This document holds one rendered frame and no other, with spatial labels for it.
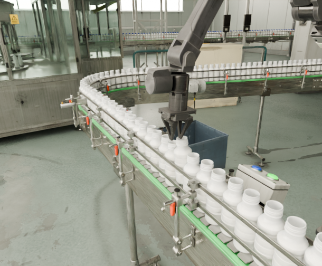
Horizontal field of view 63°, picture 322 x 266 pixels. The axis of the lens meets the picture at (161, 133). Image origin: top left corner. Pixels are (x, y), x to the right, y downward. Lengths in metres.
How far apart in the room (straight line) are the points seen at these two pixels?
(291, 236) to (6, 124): 3.93
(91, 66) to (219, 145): 4.94
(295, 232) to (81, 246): 1.83
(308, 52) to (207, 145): 5.59
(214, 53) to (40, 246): 4.18
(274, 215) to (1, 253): 2.11
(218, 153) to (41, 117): 3.12
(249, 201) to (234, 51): 4.82
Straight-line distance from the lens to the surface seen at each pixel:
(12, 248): 2.44
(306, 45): 6.81
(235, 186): 0.70
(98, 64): 6.23
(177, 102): 0.77
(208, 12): 0.79
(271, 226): 0.66
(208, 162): 0.80
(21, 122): 4.21
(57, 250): 2.28
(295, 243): 0.63
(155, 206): 1.07
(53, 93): 4.15
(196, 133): 1.80
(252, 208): 0.68
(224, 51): 5.29
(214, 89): 2.81
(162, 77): 0.73
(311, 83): 3.42
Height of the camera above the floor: 1.54
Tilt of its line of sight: 22 degrees down
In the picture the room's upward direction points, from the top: 1 degrees counter-clockwise
